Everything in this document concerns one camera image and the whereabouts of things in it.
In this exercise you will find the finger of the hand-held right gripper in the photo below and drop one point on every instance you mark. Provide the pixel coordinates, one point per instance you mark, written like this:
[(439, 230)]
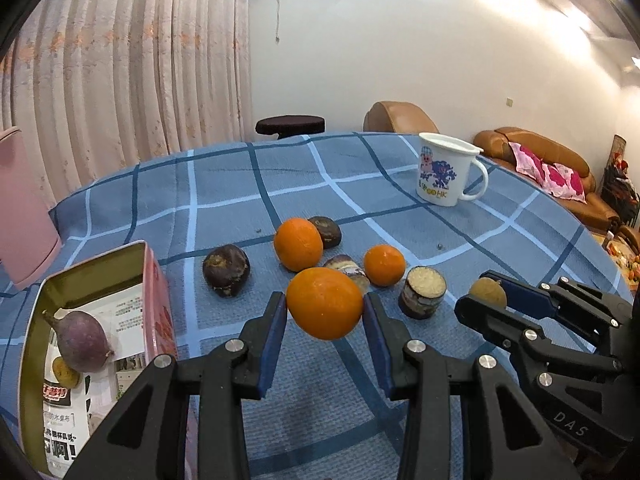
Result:
[(492, 322), (527, 298)]

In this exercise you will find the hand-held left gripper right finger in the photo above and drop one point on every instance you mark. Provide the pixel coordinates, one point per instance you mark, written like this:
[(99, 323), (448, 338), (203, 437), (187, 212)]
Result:
[(377, 347)]

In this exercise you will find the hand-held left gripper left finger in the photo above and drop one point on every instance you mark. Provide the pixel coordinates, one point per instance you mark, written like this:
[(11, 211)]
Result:
[(272, 342)]

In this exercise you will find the brown longan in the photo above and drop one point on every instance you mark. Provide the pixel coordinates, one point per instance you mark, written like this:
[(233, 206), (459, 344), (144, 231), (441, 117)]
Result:
[(487, 294)]

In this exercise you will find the large orange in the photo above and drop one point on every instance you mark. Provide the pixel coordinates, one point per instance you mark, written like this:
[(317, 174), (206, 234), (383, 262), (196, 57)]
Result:
[(325, 302)]

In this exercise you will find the small orange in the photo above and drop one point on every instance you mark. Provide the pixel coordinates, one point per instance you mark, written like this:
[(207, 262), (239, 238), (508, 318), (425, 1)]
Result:
[(384, 266)]

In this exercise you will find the medium orange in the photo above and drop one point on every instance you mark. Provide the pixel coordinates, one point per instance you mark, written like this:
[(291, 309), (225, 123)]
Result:
[(298, 244)]

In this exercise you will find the pink metal tin box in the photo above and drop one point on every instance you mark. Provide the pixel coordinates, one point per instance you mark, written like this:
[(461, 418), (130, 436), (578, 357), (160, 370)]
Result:
[(157, 310)]

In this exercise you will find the small dark water chestnut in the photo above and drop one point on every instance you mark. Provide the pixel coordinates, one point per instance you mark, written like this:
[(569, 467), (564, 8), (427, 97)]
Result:
[(330, 230)]

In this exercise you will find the brown leather footstool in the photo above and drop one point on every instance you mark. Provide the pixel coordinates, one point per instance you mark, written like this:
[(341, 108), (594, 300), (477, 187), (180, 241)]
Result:
[(629, 237)]

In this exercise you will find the pink floral cushion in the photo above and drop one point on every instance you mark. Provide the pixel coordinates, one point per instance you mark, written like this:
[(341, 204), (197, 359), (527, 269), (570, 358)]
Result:
[(555, 175)]

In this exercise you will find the dark cluttered rack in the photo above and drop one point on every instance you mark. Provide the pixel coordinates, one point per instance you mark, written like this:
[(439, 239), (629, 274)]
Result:
[(620, 185)]

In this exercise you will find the printed paper packet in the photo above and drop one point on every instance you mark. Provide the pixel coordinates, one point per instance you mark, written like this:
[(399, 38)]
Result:
[(125, 320)]

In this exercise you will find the white printed mug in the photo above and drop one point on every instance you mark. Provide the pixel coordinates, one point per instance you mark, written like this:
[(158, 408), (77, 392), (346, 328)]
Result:
[(442, 175)]

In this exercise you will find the brown leather sofa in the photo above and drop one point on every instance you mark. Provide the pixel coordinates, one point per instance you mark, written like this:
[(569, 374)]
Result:
[(545, 147)]

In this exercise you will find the blue checked tablecloth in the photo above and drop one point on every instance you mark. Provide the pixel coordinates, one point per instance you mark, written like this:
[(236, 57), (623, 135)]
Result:
[(350, 185)]

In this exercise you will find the purple passion fruit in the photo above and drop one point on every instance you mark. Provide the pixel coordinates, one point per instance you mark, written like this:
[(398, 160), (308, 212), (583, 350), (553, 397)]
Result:
[(82, 342)]

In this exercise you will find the small yellow-green fruit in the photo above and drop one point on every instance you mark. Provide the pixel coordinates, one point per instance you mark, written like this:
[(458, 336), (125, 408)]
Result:
[(65, 374)]

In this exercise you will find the dark round stool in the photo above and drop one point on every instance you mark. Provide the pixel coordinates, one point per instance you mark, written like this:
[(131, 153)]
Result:
[(290, 126)]

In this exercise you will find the brown leather armchair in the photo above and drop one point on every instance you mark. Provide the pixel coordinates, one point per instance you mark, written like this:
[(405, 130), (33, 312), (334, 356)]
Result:
[(400, 117)]

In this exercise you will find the pink electric kettle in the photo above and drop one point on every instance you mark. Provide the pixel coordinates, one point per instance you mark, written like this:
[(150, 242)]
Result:
[(25, 210)]

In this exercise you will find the pink floral curtain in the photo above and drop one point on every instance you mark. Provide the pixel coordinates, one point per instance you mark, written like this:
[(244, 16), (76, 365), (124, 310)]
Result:
[(125, 60)]

